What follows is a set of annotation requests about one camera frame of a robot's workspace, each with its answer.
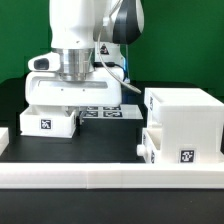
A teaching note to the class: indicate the white drawer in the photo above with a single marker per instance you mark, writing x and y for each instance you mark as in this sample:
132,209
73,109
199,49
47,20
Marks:
150,148
48,121

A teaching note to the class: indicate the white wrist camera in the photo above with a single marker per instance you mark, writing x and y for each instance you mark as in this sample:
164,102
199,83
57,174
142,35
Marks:
49,62

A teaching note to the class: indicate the white marker base plate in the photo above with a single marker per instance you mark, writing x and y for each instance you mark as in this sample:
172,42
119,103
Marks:
124,111

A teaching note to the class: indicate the white left fence rail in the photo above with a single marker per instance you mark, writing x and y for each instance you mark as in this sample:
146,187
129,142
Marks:
4,139

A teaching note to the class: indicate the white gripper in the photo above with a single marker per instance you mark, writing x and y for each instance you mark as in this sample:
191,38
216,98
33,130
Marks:
48,89

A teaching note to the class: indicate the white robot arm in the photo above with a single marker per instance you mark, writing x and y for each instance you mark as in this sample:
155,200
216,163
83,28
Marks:
82,68

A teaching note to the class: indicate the white fence rail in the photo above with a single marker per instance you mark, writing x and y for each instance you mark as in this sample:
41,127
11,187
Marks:
4,139
99,175

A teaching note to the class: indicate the white front fence rail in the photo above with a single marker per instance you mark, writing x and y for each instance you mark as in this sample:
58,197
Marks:
99,175

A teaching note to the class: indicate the white front drawer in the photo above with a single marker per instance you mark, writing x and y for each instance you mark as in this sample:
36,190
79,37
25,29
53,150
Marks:
150,148

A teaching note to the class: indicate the white drawer cabinet box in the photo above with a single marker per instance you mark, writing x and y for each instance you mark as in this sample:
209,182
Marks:
192,123

